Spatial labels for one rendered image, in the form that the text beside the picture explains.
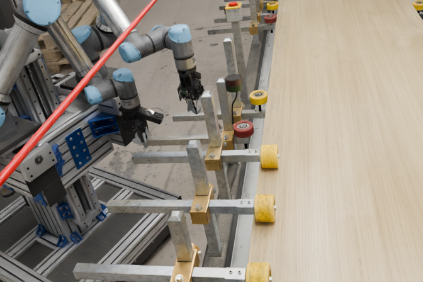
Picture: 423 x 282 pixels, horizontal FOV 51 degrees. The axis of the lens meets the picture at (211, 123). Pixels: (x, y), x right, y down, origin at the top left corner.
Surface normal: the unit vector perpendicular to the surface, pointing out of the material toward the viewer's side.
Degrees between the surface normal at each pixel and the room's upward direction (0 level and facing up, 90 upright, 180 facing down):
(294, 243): 0
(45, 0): 85
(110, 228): 0
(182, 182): 0
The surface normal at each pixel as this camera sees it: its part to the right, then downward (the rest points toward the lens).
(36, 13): 0.51, 0.30
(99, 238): -0.15, -0.84
